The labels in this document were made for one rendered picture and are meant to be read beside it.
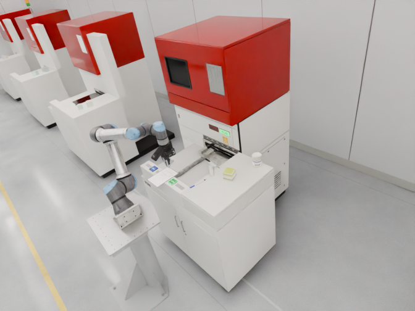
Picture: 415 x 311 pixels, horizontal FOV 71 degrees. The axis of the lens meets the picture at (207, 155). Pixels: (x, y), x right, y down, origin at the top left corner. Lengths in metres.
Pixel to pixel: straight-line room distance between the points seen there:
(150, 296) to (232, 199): 1.24
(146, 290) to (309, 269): 1.42
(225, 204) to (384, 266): 1.55
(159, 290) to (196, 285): 0.32
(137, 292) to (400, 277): 2.17
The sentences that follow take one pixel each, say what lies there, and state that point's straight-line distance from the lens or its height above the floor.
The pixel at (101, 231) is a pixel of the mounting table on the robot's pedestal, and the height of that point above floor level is 0.82.
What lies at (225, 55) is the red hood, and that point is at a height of 1.76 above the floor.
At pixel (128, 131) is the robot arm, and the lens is 1.90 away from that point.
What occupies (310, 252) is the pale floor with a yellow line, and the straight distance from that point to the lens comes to 2.91.
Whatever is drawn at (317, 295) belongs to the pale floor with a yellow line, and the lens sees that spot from 2.70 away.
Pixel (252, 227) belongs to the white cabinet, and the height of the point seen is 0.56.
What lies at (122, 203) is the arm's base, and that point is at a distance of 2.17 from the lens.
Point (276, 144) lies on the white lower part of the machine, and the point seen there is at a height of 0.76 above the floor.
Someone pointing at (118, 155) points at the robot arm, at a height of 1.19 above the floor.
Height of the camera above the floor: 2.34
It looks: 35 degrees down
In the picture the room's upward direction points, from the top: 10 degrees counter-clockwise
